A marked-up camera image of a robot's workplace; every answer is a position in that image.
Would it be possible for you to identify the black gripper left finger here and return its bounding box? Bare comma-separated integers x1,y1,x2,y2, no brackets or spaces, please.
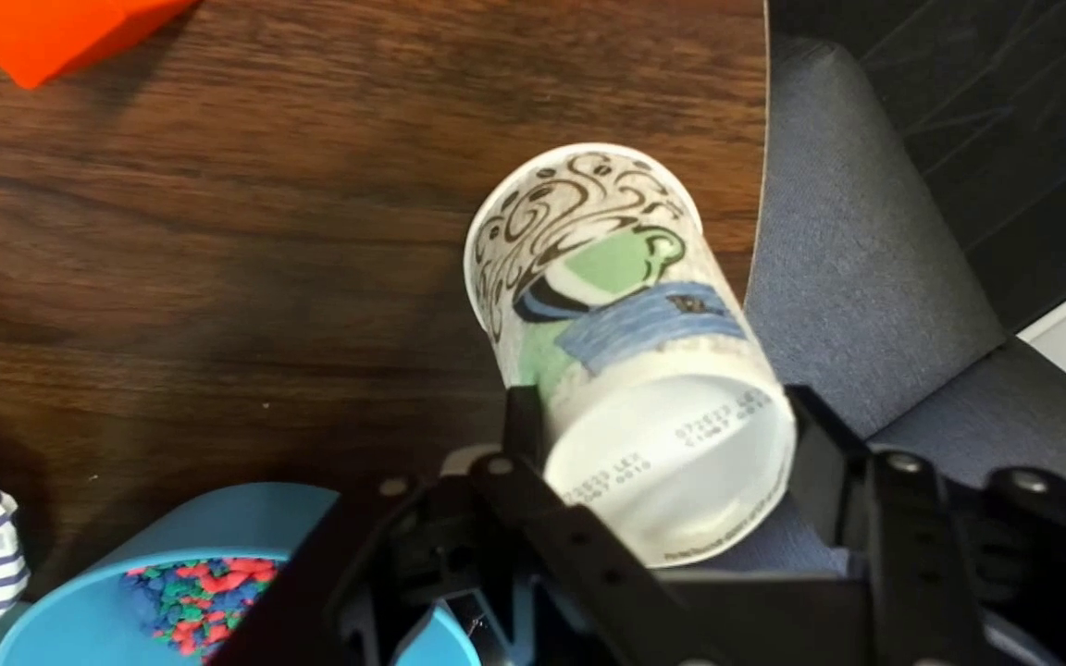
216,382,699,666

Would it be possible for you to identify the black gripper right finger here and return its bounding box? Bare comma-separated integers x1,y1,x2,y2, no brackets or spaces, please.
784,382,1066,666

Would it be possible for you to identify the printed white paper cup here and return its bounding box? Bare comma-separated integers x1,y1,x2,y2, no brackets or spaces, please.
459,140,799,573

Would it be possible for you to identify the red rectangular block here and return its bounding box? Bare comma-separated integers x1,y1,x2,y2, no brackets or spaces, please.
0,0,201,93

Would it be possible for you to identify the colourful sprinkles pile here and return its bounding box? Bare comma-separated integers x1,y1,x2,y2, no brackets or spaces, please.
123,550,286,658

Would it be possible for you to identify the blue plastic bowl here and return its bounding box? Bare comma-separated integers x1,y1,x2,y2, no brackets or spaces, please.
0,477,490,666

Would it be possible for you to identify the dark grey fabric sofa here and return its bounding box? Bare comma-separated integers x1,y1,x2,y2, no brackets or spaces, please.
676,32,1066,583

